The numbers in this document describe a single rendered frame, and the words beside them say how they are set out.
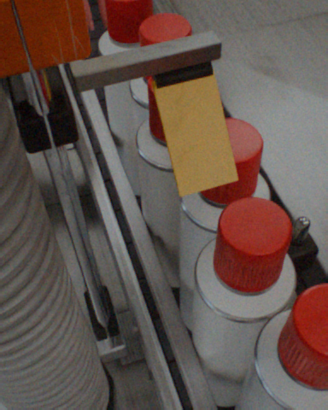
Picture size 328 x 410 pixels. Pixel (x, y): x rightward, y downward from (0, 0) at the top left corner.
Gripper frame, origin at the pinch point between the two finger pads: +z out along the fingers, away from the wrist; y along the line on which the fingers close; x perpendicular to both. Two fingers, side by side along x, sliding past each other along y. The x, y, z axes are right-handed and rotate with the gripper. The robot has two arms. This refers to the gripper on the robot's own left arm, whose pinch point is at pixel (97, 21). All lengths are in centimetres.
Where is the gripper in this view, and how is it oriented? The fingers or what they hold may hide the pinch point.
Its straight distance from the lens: 61.6
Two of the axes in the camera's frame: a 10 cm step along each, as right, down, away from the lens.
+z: 2.3, 9.4, 2.5
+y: 9.5, -2.7, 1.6
